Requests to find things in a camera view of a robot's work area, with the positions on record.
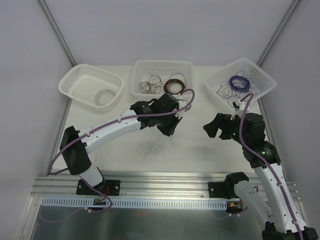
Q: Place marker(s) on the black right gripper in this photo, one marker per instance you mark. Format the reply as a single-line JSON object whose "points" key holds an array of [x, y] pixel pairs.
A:
{"points": [[225, 127]]}

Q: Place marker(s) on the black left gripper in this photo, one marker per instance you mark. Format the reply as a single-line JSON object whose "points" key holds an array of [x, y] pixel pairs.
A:
{"points": [[169, 125]]}

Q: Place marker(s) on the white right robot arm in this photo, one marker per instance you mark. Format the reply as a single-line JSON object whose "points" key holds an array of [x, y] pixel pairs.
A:
{"points": [[278, 215]]}

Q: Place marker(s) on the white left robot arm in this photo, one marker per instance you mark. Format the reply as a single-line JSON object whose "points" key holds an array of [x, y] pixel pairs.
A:
{"points": [[77, 145]]}

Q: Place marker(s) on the white slotted middle basket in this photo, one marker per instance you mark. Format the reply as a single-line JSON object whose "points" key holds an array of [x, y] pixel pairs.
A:
{"points": [[150, 76]]}

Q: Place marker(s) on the white perforated right basket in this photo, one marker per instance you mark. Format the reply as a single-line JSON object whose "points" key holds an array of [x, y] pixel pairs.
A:
{"points": [[235, 81]]}

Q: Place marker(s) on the white perforated basket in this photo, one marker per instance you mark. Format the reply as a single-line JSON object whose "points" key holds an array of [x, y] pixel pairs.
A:
{"points": [[92, 87], [235, 81]]}

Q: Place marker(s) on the white perforated left basket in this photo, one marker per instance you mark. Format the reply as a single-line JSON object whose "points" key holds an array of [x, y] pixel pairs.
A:
{"points": [[92, 87]]}

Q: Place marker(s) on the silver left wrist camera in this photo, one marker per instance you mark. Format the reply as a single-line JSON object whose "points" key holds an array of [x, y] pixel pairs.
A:
{"points": [[183, 107]]}

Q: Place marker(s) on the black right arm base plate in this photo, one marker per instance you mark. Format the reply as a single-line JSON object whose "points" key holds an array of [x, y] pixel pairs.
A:
{"points": [[220, 190]]}

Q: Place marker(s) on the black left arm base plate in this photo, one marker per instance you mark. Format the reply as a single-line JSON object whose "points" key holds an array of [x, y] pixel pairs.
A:
{"points": [[108, 187]]}

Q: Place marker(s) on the white slotted cable duct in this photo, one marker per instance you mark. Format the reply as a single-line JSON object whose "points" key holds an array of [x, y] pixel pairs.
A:
{"points": [[135, 203]]}

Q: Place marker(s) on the right aluminium corner post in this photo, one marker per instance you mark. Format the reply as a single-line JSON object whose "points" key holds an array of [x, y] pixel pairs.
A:
{"points": [[278, 31]]}

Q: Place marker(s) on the aluminium corner post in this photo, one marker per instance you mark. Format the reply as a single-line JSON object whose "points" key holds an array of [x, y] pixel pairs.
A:
{"points": [[278, 31], [57, 32]]}

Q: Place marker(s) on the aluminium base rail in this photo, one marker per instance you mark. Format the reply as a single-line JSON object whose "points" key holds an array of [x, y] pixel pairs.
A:
{"points": [[146, 185]]}

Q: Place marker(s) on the left aluminium corner post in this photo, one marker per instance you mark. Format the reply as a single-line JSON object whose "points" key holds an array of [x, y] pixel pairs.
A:
{"points": [[57, 32]]}

